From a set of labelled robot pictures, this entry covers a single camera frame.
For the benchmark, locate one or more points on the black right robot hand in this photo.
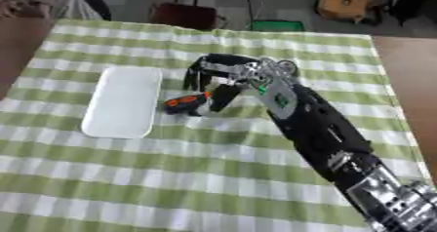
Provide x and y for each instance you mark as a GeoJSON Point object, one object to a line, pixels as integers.
{"type": "Point", "coordinates": [223, 65]}

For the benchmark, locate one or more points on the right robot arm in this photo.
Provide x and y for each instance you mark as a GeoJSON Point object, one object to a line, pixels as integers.
{"type": "Point", "coordinates": [318, 125]}

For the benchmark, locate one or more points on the black and orange tool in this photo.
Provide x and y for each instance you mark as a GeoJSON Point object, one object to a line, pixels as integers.
{"type": "Point", "coordinates": [185, 103]}

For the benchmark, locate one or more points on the dark red chair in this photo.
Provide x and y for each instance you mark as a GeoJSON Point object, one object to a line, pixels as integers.
{"type": "Point", "coordinates": [185, 15]}

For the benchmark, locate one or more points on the green crate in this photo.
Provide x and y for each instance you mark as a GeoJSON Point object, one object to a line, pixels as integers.
{"type": "Point", "coordinates": [276, 25]}

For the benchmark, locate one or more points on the black tripod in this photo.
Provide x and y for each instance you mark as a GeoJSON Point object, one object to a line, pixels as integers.
{"type": "Point", "coordinates": [250, 2]}

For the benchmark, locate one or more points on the white rectangular tray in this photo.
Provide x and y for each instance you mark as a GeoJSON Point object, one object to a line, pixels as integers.
{"type": "Point", "coordinates": [122, 102]}

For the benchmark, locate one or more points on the tan bag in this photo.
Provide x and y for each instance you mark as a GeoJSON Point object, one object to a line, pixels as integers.
{"type": "Point", "coordinates": [347, 0]}

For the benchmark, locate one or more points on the person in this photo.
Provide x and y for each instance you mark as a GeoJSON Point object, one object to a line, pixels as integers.
{"type": "Point", "coordinates": [45, 0]}

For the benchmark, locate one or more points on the black bag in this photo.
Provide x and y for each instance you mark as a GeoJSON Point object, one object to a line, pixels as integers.
{"type": "Point", "coordinates": [411, 0]}

